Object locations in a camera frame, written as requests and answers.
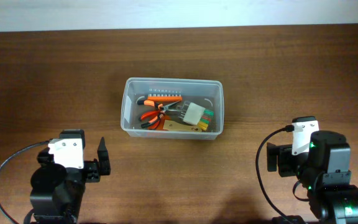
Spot clear box of coloured bits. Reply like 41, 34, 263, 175
179, 101, 214, 131

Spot red handled cutting pliers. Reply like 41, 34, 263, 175
139, 110, 168, 129

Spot orange scraper with wooden handle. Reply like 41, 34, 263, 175
156, 116, 202, 133

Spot socket set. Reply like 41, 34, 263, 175
147, 90, 183, 102

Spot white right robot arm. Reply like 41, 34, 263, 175
267, 131, 358, 224

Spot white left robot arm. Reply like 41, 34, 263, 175
24, 129, 111, 223

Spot clear plastic container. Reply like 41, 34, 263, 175
121, 78, 224, 140

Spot orange black long nose pliers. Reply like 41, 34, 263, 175
137, 100, 181, 113

